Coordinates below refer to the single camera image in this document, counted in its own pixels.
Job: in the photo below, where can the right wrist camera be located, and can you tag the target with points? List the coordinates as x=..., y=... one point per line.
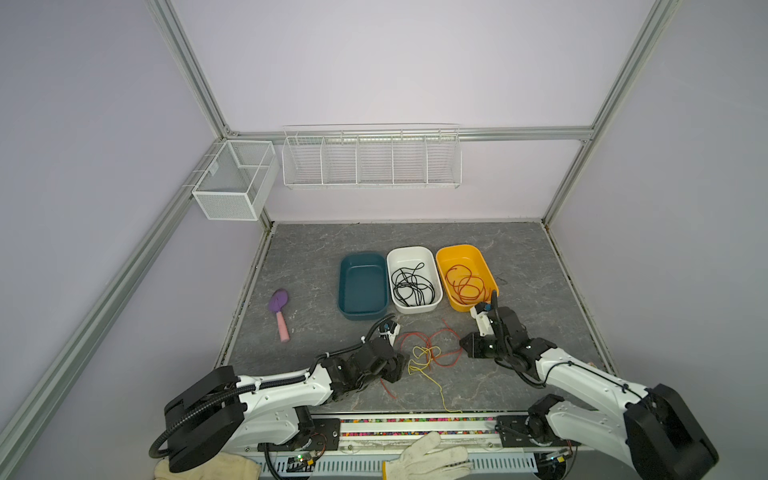
x=480, y=313

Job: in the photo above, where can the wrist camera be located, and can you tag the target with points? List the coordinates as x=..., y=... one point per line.
x=389, y=330
x=480, y=313

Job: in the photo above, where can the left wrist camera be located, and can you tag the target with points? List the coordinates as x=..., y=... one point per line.
x=389, y=330

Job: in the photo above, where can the white work glove centre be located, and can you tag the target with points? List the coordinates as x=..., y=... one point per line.
x=425, y=459

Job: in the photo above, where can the purple pink hairbrush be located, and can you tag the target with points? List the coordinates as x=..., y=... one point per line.
x=277, y=302

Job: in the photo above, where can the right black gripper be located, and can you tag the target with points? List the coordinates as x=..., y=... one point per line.
x=471, y=346

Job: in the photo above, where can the white wire mesh box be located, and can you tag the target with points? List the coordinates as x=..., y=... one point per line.
x=237, y=181

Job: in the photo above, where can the teal plastic bin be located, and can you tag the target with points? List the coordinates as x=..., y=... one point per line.
x=363, y=292

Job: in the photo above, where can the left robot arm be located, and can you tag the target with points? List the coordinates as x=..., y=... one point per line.
x=224, y=411

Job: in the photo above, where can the white work glove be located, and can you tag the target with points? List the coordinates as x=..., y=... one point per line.
x=425, y=459
x=223, y=466

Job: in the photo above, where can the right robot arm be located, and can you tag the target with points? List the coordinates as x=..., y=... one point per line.
x=650, y=429

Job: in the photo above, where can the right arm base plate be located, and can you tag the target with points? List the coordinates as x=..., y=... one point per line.
x=518, y=430

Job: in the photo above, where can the long white wire basket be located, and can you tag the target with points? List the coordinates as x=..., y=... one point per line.
x=367, y=156

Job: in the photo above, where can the white plastic bin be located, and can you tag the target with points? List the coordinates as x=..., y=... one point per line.
x=414, y=281

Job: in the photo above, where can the yellow plastic bin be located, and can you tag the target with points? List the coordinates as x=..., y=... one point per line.
x=466, y=276

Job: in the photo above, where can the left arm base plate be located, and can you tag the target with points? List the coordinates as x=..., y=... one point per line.
x=323, y=434

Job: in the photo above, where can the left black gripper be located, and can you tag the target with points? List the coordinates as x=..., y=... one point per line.
x=396, y=368

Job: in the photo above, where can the white work glove left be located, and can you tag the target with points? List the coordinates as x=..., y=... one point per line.
x=223, y=466

